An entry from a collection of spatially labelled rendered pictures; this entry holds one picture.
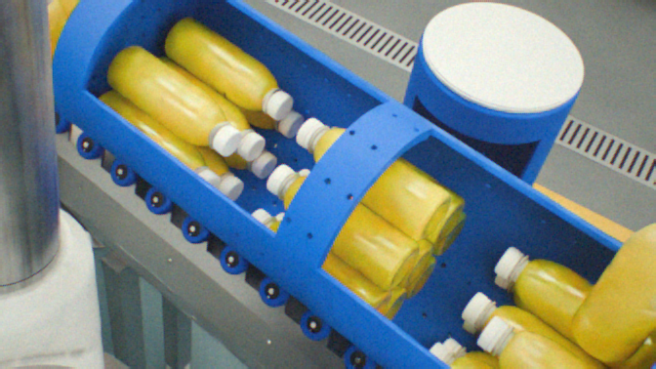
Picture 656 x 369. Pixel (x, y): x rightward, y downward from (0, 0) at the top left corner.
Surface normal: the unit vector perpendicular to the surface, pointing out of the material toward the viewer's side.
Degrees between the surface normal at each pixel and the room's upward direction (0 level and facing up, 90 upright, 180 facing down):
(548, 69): 0
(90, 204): 70
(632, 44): 0
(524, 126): 90
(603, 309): 90
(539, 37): 0
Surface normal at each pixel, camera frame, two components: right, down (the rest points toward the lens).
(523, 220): -0.63, 0.56
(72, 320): 0.89, 0.20
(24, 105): 0.80, 0.53
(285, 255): -0.60, 0.40
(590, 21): 0.12, -0.65
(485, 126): -0.27, 0.71
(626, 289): -0.77, 0.41
